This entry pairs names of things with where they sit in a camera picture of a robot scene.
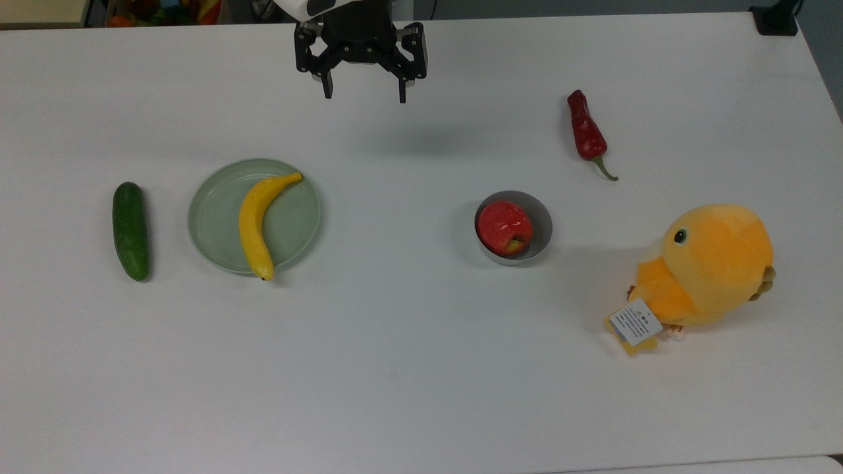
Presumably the pale green plate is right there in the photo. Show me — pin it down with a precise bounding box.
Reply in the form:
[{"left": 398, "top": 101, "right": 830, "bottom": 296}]
[{"left": 187, "top": 158, "right": 323, "bottom": 277}]

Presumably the yellow banana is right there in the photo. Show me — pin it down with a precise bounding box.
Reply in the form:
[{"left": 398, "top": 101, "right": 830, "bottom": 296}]
[{"left": 238, "top": 172, "right": 304, "bottom": 282}]

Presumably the wooden furniture piece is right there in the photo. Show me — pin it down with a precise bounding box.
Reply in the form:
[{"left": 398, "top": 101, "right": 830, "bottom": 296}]
[{"left": 0, "top": 0, "right": 91, "bottom": 30}]

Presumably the red chili pepper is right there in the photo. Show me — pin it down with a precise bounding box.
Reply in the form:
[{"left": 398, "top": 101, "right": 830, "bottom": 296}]
[{"left": 567, "top": 90, "right": 619, "bottom": 182}]

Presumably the black table clamp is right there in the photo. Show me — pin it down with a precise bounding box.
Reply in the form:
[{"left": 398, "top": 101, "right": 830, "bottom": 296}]
[{"left": 749, "top": 0, "right": 804, "bottom": 37}]

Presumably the bin of colourful toys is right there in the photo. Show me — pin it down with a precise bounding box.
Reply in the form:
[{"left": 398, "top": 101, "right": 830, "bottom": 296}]
[{"left": 104, "top": 0, "right": 223, "bottom": 28}]

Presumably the red apple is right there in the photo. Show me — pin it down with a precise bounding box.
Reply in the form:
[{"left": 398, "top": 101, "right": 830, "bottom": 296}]
[{"left": 477, "top": 201, "right": 534, "bottom": 258}]

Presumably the grey bowl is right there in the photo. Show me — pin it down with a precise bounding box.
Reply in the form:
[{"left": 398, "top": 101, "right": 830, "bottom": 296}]
[{"left": 474, "top": 190, "right": 554, "bottom": 267}]

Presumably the white paper hang tag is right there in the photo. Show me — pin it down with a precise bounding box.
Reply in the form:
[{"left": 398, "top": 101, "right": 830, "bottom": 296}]
[{"left": 609, "top": 298, "right": 664, "bottom": 348}]

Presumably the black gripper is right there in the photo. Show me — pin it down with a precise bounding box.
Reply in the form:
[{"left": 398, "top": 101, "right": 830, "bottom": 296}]
[{"left": 294, "top": 0, "right": 429, "bottom": 105}]

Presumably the orange plush bird toy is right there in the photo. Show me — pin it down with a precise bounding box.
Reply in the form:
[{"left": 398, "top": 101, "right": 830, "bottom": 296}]
[{"left": 604, "top": 203, "right": 777, "bottom": 357}]

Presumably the green cucumber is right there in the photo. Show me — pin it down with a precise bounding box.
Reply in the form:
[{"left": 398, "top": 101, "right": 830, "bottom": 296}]
[{"left": 112, "top": 182, "right": 151, "bottom": 282}]

